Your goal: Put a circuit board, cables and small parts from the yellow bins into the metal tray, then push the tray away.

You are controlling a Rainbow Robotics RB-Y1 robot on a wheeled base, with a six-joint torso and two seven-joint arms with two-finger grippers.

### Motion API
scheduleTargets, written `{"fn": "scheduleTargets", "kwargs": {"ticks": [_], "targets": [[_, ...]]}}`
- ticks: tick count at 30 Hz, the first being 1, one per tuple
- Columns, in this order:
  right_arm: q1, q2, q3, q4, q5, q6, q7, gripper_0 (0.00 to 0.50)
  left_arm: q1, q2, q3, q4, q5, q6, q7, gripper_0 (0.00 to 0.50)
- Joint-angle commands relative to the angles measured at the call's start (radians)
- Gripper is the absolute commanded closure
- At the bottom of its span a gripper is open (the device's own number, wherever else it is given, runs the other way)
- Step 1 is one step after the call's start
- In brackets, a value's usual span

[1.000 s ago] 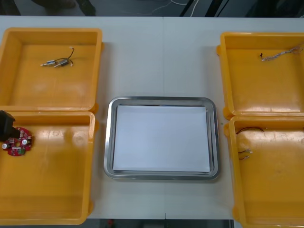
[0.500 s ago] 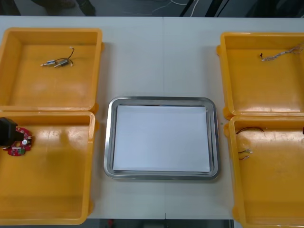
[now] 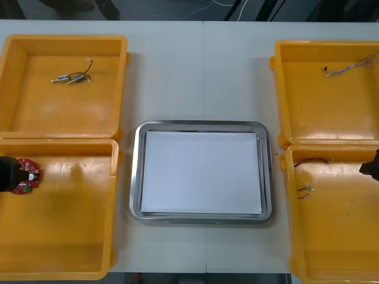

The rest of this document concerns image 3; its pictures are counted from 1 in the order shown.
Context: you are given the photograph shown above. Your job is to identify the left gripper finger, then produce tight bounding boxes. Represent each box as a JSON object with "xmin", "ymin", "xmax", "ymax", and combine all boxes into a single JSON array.
[
  {"xmin": 0, "ymin": 156, "xmax": 21, "ymax": 176},
  {"xmin": 0, "ymin": 174, "xmax": 21, "ymax": 193}
]

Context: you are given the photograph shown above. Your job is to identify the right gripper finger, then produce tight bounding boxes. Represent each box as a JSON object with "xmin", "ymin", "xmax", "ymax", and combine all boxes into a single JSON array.
[
  {"xmin": 359, "ymin": 167, "xmax": 379, "ymax": 181},
  {"xmin": 359, "ymin": 149, "xmax": 379, "ymax": 169}
]

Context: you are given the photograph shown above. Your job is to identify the round red circuit board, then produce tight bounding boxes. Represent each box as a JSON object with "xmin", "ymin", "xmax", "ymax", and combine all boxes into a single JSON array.
[{"xmin": 11, "ymin": 157, "xmax": 42, "ymax": 195}]

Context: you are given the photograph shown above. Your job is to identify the red yellow wire harness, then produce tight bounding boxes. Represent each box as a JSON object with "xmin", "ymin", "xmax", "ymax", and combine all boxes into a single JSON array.
[{"xmin": 294, "ymin": 159, "xmax": 330, "ymax": 199}]

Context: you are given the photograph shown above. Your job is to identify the blue-white twisted wire harness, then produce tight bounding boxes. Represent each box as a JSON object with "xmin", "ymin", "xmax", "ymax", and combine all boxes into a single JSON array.
[{"xmin": 323, "ymin": 50, "xmax": 379, "ymax": 77}]

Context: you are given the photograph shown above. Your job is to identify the yellow-orange plastic bin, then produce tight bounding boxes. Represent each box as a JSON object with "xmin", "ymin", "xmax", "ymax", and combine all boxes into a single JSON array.
[
  {"xmin": 0, "ymin": 34, "xmax": 131, "ymax": 141},
  {"xmin": 280, "ymin": 143, "xmax": 379, "ymax": 284},
  {"xmin": 0, "ymin": 137, "xmax": 124, "ymax": 282},
  {"xmin": 269, "ymin": 40, "xmax": 379, "ymax": 146}
]

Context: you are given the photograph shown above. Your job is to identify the steel tray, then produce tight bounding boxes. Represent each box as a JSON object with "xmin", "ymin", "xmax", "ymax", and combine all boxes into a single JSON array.
[{"xmin": 129, "ymin": 120, "xmax": 275, "ymax": 225}]

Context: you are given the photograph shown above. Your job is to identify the white sheet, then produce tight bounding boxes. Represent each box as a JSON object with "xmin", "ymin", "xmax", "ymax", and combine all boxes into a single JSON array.
[{"xmin": 140, "ymin": 131, "xmax": 263, "ymax": 216}]

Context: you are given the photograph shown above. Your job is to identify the white cable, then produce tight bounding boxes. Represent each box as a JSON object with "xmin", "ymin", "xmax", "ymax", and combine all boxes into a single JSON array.
[{"xmin": 236, "ymin": 0, "xmax": 249, "ymax": 18}]

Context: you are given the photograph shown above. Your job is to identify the black frame leg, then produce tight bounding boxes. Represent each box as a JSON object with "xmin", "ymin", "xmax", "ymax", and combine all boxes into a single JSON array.
[{"xmin": 223, "ymin": 0, "xmax": 246, "ymax": 21}]

